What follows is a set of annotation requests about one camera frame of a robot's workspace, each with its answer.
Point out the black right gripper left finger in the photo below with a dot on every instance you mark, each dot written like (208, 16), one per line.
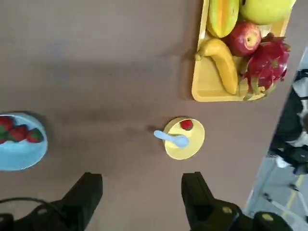
(81, 199)

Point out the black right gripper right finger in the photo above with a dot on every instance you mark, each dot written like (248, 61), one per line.
(197, 199)

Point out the light blue spoon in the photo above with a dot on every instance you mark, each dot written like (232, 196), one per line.
(176, 139)

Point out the red strawberry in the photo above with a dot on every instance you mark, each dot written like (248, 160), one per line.
(4, 126)
(17, 133)
(34, 136)
(2, 140)
(187, 124)

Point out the yellow bowl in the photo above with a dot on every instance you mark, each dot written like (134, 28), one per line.
(190, 149)

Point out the blue bowl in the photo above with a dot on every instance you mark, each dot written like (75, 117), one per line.
(21, 154)

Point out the yellow tray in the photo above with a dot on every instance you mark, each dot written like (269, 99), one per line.
(207, 84)

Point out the person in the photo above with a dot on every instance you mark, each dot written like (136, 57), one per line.
(296, 125)

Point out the yellow banana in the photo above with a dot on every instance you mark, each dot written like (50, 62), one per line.
(223, 65)

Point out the red dragon fruit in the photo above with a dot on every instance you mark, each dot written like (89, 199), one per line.
(267, 65)

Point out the red apple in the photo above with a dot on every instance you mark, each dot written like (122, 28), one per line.
(245, 38)

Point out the yellow star fruit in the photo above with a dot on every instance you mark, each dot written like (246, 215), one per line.
(222, 16)

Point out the yellow-green apple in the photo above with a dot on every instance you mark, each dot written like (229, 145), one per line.
(264, 10)

